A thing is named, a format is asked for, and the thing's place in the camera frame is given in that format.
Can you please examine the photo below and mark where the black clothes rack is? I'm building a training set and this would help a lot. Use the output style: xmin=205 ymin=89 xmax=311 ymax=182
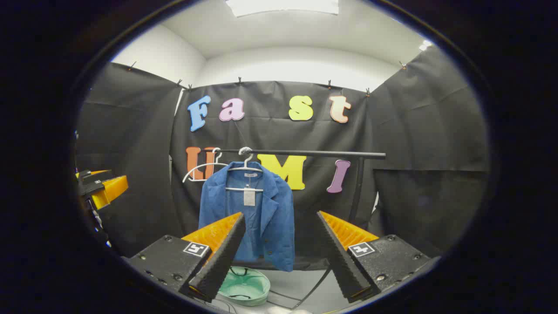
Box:
xmin=217 ymin=148 xmax=386 ymax=310

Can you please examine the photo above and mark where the blue jacket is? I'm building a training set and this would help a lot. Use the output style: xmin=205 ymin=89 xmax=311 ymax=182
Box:
xmin=199 ymin=162 xmax=296 ymax=272

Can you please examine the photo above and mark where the black backdrop cloth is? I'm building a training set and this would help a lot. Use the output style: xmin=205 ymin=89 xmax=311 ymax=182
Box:
xmin=75 ymin=46 xmax=491 ymax=271

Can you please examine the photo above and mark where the large ceiling light panel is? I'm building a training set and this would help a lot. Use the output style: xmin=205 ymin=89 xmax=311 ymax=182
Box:
xmin=225 ymin=0 xmax=339 ymax=18

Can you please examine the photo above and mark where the green laundry hamper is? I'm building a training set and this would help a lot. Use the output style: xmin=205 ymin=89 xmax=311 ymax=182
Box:
xmin=218 ymin=266 xmax=271 ymax=307

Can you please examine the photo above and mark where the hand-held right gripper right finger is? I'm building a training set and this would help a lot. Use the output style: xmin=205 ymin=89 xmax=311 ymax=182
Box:
xmin=316 ymin=211 xmax=432 ymax=304

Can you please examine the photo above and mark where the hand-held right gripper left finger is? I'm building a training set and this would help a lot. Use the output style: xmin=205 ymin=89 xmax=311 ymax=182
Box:
xmin=124 ymin=212 xmax=247 ymax=304

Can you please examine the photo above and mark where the white clothes hanger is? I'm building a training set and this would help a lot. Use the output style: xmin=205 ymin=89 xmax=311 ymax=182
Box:
xmin=182 ymin=147 xmax=229 ymax=183
xmin=225 ymin=147 xmax=265 ymax=192

